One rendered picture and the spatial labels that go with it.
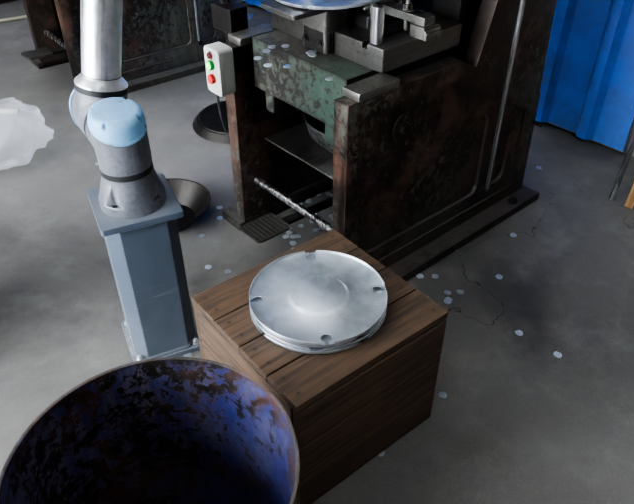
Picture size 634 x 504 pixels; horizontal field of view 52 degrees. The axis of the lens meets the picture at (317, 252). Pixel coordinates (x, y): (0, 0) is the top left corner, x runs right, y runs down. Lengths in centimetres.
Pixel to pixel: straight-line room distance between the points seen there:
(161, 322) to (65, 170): 113
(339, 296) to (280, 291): 13
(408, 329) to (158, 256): 62
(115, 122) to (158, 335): 58
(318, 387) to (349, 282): 27
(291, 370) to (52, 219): 136
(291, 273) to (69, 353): 73
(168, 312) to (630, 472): 115
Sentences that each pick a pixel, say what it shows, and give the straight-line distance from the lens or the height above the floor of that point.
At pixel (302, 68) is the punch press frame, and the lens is 175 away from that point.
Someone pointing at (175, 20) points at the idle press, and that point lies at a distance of 335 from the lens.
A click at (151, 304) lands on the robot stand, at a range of 165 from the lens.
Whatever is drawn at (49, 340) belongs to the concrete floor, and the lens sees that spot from 193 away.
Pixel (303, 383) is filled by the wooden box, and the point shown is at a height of 35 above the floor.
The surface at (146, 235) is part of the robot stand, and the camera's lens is 153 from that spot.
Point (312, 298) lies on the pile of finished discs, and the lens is 134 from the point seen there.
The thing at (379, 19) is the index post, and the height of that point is 77.
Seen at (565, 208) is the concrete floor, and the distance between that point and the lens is 244.
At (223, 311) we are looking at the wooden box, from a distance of 137.
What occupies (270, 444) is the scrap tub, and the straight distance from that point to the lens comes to 114.
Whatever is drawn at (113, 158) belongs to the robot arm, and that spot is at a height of 59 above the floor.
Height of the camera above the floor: 128
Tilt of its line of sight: 38 degrees down
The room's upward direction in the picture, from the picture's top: straight up
